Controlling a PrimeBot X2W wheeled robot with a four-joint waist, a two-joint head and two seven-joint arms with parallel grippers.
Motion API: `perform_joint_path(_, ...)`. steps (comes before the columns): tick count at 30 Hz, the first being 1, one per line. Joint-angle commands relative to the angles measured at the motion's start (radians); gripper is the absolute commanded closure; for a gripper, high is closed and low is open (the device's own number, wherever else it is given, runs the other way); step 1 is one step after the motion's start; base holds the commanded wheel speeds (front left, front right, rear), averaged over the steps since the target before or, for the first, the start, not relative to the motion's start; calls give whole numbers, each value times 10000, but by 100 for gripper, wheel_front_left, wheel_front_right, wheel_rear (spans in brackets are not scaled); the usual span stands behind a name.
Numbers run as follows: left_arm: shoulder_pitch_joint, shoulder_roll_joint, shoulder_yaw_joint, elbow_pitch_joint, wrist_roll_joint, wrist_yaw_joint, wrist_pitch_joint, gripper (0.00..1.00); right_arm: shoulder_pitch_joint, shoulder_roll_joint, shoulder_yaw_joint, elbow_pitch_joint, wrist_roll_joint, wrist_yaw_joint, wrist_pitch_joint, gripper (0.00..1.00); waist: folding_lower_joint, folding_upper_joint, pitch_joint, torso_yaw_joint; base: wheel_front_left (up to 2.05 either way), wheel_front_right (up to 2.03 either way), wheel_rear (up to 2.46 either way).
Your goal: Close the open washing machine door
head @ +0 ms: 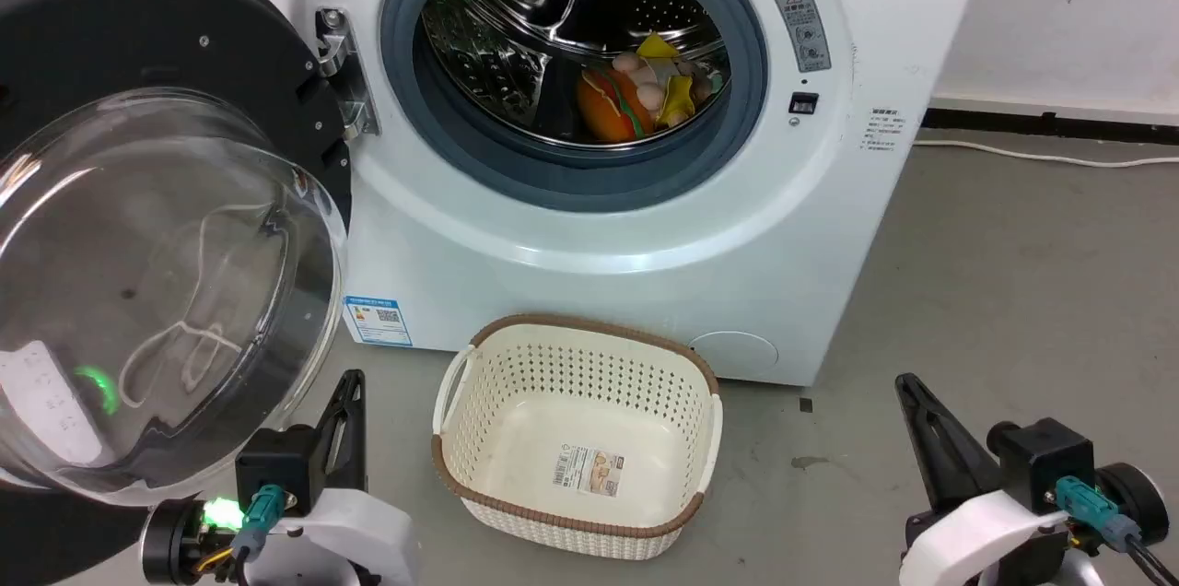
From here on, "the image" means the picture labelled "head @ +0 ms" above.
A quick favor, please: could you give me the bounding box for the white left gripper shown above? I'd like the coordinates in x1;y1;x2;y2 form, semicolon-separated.
241;369;426;586

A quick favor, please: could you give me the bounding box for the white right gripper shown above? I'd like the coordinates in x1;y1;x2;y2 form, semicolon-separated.
894;371;1071;586

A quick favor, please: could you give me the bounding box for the white front-load washing machine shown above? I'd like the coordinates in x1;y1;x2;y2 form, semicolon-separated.
175;0;999;387

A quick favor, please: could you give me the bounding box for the metal door hinge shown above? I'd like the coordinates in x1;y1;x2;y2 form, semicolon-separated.
315;7;381;141

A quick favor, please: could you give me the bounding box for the black round glass washer door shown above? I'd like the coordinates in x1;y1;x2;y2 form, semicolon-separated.
0;0;354;586

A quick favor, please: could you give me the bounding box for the blue energy label sticker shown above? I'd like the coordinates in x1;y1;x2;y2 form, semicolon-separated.
343;295;414;348

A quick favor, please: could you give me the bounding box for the cream plastic laundry basket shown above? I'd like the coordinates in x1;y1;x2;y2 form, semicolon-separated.
431;313;724;561

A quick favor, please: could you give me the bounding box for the round white filter cover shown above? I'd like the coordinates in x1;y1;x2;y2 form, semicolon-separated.
688;330;780;382

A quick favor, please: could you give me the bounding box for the paper product label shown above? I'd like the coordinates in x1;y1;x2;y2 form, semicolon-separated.
552;444;623;498

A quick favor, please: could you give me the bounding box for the white text sticker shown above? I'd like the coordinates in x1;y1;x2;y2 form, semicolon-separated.
862;106;909;155

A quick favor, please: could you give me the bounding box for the black baseboard strip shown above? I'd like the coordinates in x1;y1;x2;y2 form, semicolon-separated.
923;107;1179;147

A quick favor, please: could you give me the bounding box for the orange burger plush toy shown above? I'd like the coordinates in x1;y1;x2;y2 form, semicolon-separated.
577;67;658;144

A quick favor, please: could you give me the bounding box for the stainless steel washer drum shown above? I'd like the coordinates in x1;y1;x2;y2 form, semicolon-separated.
418;0;734;150

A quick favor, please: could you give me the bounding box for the grey warning label sticker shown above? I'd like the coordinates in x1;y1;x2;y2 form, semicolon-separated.
773;0;833;74

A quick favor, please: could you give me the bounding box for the yellow dressed doll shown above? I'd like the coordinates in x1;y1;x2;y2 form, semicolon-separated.
612;32;729;129

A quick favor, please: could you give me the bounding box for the left arm teal-plug cable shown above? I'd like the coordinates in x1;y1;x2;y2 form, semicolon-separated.
195;481;288;580

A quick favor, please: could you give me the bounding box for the arm teal-plug cable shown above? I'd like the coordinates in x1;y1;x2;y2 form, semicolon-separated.
1053;474;1179;586
195;481;288;580

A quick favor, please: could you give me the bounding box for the right arm teal-plug cable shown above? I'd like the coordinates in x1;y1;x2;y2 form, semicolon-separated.
1053;474;1179;586

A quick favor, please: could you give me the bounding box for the white power cable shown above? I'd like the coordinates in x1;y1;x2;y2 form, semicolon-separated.
911;138;1179;170

